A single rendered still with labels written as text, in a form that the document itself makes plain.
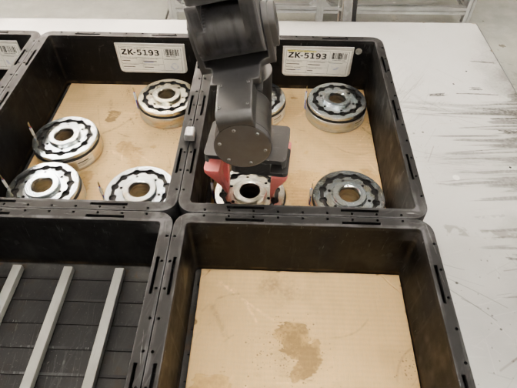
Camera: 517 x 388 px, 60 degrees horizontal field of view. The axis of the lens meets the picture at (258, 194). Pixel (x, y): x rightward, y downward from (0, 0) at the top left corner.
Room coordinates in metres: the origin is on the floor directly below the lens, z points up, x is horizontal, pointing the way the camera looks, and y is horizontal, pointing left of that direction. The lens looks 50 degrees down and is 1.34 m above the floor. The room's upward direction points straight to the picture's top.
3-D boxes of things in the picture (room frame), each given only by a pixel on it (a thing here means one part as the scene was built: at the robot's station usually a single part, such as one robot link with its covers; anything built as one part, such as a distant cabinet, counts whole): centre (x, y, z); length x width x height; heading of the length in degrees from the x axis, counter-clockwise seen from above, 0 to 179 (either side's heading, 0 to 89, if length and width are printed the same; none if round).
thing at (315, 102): (0.63, -0.14, 0.86); 0.10 x 0.10 x 0.01
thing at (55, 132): (0.53, 0.31, 0.86); 0.05 x 0.05 x 0.01
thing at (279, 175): (0.41, -0.01, 0.91); 0.07 x 0.07 x 0.09; 82
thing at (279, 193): (0.41, 0.01, 0.86); 0.10 x 0.10 x 0.01
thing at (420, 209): (0.52, -0.06, 0.92); 0.40 x 0.30 x 0.02; 178
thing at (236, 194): (0.41, 0.01, 0.86); 0.05 x 0.05 x 0.01
